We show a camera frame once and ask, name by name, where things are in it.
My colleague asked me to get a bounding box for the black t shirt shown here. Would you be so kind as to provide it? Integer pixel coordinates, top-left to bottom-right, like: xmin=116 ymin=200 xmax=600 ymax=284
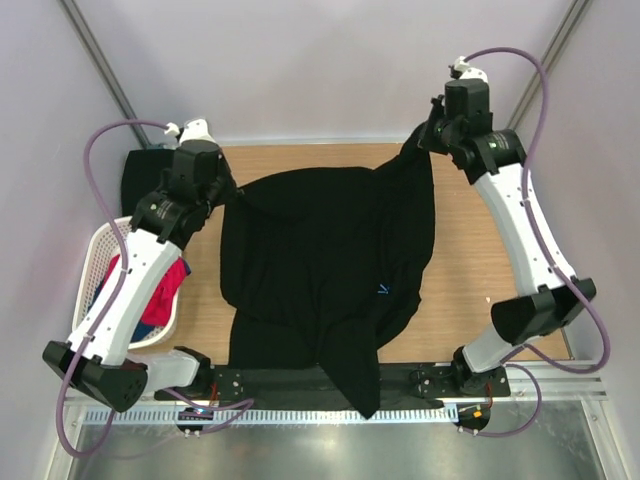
xmin=120 ymin=149 xmax=174 ymax=216
xmin=220 ymin=134 xmax=436 ymax=417

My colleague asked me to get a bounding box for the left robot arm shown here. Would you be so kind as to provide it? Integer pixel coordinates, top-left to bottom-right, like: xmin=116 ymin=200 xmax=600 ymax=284
xmin=43 ymin=139 xmax=236 ymax=412

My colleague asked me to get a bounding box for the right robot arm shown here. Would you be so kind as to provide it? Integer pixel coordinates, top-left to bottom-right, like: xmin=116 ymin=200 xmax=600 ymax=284
xmin=419 ymin=75 xmax=596 ymax=396

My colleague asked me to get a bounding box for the folded black t shirt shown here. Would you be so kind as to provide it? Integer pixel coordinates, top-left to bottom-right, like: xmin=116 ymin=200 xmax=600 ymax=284
xmin=120 ymin=149 xmax=174 ymax=216

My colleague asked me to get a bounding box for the white plastic laundry basket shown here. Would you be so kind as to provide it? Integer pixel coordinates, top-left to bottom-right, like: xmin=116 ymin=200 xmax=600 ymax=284
xmin=71 ymin=223 xmax=191 ymax=350

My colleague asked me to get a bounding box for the pink t shirt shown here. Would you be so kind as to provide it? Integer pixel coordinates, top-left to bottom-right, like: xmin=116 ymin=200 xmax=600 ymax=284
xmin=102 ymin=254 xmax=189 ymax=326

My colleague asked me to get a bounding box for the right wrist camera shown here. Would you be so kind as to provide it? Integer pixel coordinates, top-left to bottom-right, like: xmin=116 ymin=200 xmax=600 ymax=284
xmin=449 ymin=56 xmax=489 ymax=84

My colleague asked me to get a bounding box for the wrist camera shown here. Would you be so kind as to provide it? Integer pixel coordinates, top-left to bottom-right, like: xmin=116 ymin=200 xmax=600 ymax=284
xmin=179 ymin=118 xmax=215 ymax=145
xmin=449 ymin=56 xmax=489 ymax=84

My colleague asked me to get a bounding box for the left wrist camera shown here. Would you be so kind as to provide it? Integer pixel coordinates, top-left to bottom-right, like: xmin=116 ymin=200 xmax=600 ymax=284
xmin=179 ymin=118 xmax=215 ymax=145

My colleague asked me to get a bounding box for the right frame post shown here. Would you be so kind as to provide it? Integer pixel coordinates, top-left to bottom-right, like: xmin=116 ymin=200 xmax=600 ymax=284
xmin=507 ymin=0 xmax=593 ymax=152

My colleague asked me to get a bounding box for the frame post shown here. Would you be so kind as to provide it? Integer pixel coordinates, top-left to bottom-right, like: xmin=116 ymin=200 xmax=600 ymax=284
xmin=507 ymin=0 xmax=593 ymax=152
xmin=58 ymin=0 xmax=137 ymax=120

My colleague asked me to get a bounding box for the left frame post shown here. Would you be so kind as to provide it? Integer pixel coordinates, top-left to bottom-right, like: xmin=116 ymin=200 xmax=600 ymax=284
xmin=58 ymin=0 xmax=137 ymax=120

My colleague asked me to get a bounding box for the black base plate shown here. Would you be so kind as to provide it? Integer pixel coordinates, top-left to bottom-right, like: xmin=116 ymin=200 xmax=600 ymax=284
xmin=178 ymin=363 xmax=511 ymax=411

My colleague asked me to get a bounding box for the slotted cable duct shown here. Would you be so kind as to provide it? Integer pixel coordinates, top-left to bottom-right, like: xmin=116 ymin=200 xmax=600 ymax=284
xmin=113 ymin=404 xmax=458 ymax=426

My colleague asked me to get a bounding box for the aluminium rail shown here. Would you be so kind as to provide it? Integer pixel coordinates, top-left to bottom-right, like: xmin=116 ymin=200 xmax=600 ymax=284
xmin=59 ymin=362 xmax=609 ymax=407

